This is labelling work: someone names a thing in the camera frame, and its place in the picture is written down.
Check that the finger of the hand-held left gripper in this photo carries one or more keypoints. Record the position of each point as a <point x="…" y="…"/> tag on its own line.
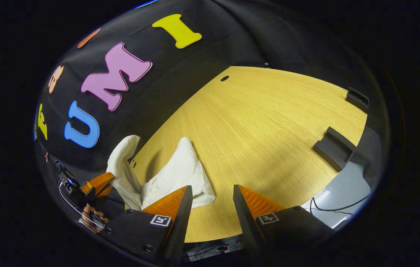
<point x="98" y="181"/>
<point x="104" y="191"/>

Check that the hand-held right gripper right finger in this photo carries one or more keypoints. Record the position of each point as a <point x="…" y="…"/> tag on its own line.
<point x="243" y="218"/>

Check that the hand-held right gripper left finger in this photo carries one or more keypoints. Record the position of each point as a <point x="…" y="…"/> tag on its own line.
<point x="182" y="218"/>

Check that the white jeans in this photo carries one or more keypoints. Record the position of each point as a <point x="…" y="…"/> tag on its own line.
<point x="180" y="174"/>

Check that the black table clamp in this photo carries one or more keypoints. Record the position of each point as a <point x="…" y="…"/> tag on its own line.
<point x="332" y="150"/>
<point x="357" y="99"/>

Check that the black backdrop cloth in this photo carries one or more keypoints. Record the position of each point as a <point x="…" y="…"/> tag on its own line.
<point x="180" y="63"/>

